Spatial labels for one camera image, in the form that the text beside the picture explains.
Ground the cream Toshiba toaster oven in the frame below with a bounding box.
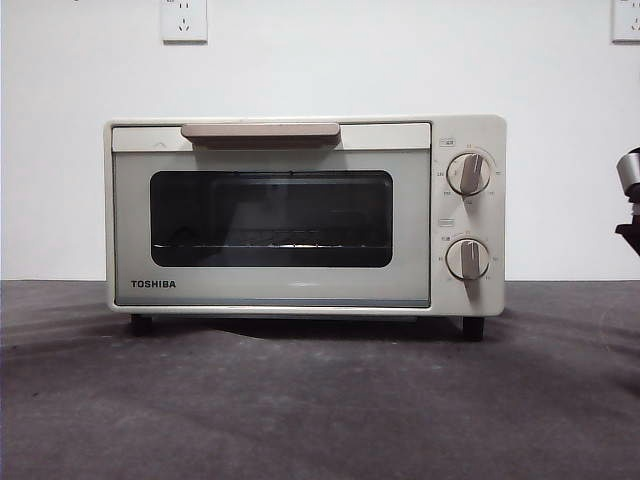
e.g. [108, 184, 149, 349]
[103, 113, 508, 343]

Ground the cream temperature knob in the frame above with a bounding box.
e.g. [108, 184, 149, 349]
[445, 153, 493, 197]

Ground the cream timer knob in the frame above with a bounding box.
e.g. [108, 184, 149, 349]
[445, 238, 491, 281]

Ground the metal wire oven rack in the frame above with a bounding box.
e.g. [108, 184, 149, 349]
[152, 227, 391, 251]

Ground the glass oven door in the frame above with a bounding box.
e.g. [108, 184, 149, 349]
[111, 121, 432, 309]

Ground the white wall socket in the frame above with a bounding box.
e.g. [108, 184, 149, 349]
[611, 0, 640, 44]
[160, 0, 209, 43]

